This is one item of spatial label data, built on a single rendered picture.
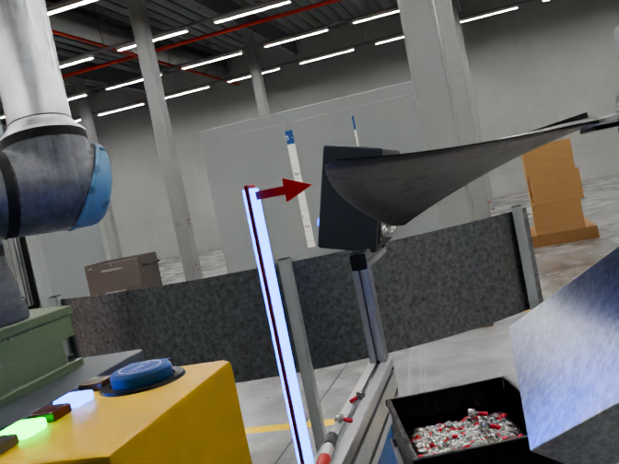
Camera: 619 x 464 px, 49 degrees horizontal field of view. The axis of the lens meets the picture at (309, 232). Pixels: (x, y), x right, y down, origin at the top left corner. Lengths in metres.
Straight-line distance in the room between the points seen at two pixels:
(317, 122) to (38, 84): 5.97
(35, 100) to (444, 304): 1.91
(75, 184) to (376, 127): 5.92
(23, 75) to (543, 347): 0.74
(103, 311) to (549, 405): 2.35
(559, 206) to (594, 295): 8.17
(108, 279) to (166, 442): 7.14
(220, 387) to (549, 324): 0.32
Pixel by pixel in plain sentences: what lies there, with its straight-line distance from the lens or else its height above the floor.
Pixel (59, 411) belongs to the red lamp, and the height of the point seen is 1.08.
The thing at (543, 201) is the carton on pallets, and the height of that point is 0.55.
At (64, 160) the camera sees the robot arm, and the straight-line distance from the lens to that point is 0.97.
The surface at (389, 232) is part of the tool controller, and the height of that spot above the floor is 1.07.
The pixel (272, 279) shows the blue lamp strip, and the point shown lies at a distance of 0.68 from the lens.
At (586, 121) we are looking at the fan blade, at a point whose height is 1.19.
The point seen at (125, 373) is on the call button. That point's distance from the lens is 0.46.
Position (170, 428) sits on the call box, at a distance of 0.39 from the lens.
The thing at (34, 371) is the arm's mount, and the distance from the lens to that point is 0.95.
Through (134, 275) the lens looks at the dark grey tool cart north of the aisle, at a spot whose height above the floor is 0.71.
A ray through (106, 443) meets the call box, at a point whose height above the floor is 1.07.
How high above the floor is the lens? 1.17
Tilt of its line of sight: 3 degrees down
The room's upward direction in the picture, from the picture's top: 11 degrees counter-clockwise
